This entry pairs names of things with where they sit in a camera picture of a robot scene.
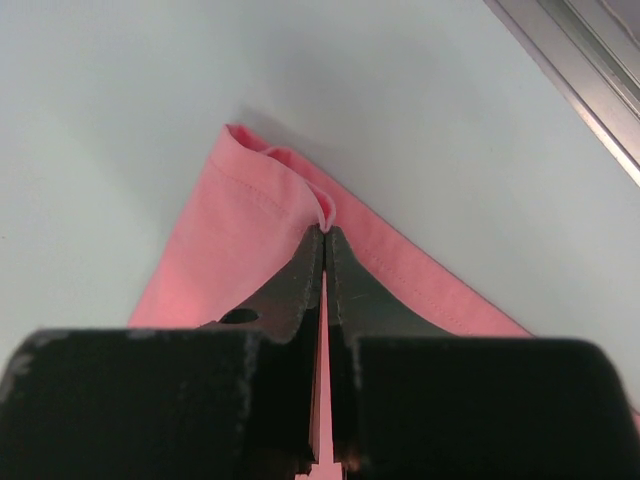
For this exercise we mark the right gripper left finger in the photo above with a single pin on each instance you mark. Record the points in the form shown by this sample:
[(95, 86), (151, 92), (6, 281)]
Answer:
[(232, 399)]

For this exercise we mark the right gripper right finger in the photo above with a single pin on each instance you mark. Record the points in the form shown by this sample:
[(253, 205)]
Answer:
[(410, 400)]

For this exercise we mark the light pink t shirt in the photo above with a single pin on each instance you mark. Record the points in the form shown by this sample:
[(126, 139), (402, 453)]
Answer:
[(245, 218)]

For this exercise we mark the right aluminium corner post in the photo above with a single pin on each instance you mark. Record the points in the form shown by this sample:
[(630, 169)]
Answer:
[(592, 58)]

